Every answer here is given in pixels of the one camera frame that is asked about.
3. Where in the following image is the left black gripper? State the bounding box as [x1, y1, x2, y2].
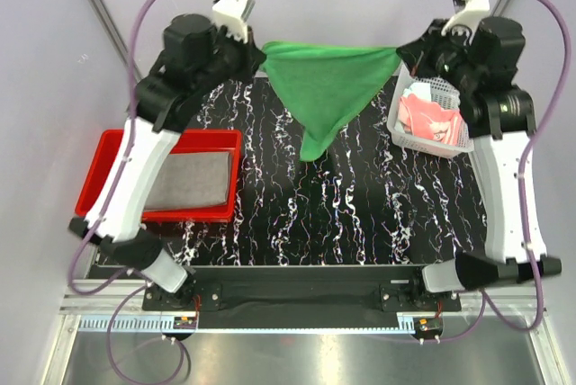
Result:
[193, 21, 266, 95]

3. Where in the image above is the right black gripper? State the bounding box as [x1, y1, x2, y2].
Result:
[397, 19, 482, 94]

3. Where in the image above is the green towel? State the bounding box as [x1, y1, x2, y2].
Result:
[262, 40, 401, 162]

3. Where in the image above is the grey towel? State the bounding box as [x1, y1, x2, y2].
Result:
[144, 151, 232, 211]

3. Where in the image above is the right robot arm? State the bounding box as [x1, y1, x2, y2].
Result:
[397, 16, 563, 310]

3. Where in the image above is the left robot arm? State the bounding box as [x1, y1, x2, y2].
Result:
[68, 14, 266, 309]

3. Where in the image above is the white towel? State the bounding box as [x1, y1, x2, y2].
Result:
[402, 82, 432, 102]

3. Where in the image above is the white plastic basket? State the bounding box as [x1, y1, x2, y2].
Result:
[387, 67, 473, 158]

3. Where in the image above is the pink towel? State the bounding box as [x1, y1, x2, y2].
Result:
[396, 94, 464, 146]

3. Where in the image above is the red plastic tray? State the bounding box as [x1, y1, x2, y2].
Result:
[75, 130, 242, 223]

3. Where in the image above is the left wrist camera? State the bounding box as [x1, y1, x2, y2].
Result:
[211, 0, 256, 43]

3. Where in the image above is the left aluminium frame post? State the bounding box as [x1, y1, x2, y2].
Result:
[87, 0, 128, 66]

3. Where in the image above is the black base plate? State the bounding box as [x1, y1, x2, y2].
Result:
[142, 265, 462, 333]

